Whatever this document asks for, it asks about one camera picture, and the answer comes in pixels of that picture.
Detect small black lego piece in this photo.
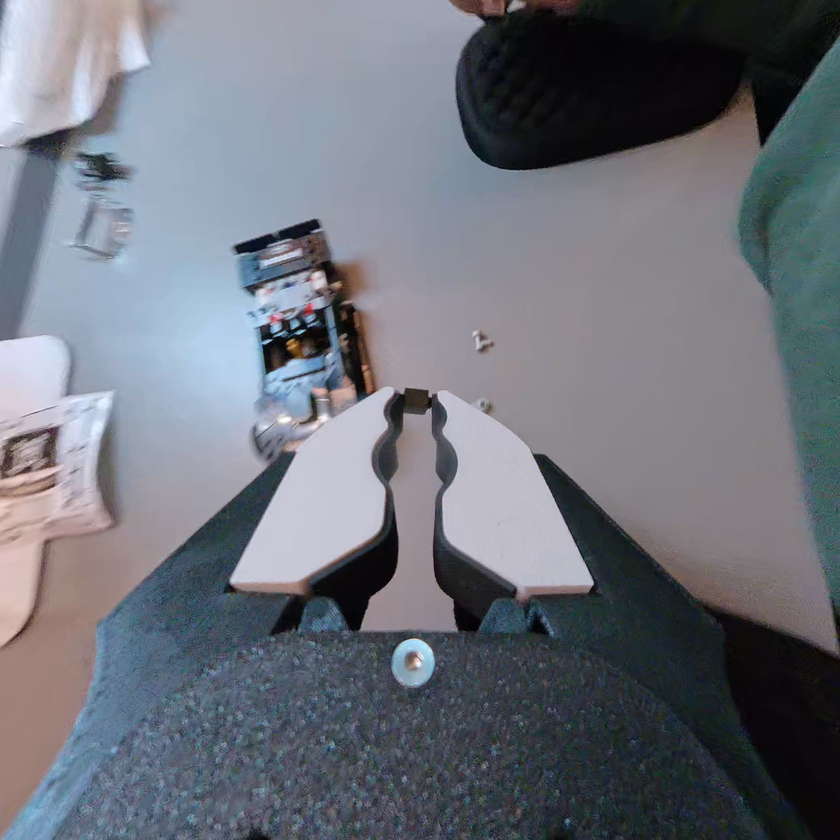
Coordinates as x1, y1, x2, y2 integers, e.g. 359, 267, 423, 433
70, 150, 133, 186

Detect clear lego windshield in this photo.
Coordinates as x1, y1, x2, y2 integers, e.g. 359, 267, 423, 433
66, 197, 137, 262

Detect black lego car model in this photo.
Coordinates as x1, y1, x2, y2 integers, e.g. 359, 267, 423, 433
233, 220, 371, 463

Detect black mesh pad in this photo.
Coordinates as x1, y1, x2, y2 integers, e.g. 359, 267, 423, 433
456, 7, 752, 172

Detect white sticker sheet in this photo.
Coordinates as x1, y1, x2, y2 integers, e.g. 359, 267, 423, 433
0, 389, 118, 548

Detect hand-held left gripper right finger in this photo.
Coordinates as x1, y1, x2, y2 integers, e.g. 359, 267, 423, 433
434, 390, 597, 602

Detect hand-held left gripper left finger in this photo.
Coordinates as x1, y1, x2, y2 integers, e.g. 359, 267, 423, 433
230, 388, 401, 595

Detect person's green sweatshirt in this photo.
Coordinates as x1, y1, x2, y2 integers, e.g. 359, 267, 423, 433
735, 40, 840, 618

